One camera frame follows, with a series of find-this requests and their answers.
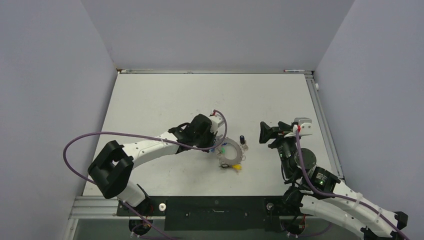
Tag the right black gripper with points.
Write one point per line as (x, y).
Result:
(266, 132)

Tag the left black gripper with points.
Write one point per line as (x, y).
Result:
(212, 137)

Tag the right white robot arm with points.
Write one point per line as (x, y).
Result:
(315, 191)

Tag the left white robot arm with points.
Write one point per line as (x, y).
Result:
(112, 167)

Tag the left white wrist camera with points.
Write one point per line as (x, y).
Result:
(216, 121)

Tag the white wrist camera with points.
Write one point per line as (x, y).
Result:
(301, 125)
(216, 121)

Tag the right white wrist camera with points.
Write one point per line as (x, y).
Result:
(301, 125)

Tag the marker pen at wall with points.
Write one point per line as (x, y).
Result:
(294, 71)

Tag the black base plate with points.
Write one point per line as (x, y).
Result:
(216, 213)

